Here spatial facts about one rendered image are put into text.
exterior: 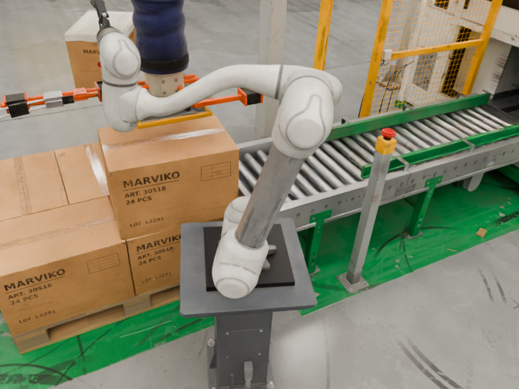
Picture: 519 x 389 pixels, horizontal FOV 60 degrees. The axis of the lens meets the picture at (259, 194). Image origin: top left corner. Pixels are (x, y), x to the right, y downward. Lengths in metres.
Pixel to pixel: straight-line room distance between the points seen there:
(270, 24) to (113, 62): 2.14
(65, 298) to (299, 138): 1.64
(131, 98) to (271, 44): 2.11
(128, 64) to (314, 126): 0.56
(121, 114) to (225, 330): 1.01
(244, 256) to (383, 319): 1.43
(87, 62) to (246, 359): 2.36
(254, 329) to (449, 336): 1.22
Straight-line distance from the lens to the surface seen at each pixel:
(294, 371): 2.44
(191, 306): 1.69
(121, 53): 1.35
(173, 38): 1.96
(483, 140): 3.42
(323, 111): 1.13
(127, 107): 1.43
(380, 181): 2.37
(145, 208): 2.19
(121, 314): 2.66
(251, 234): 1.41
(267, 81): 1.32
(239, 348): 2.09
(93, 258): 2.31
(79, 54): 3.56
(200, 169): 2.14
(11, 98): 2.06
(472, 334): 2.86
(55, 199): 2.64
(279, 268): 1.79
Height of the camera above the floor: 2.05
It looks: 37 degrees down
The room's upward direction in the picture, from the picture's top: 3 degrees clockwise
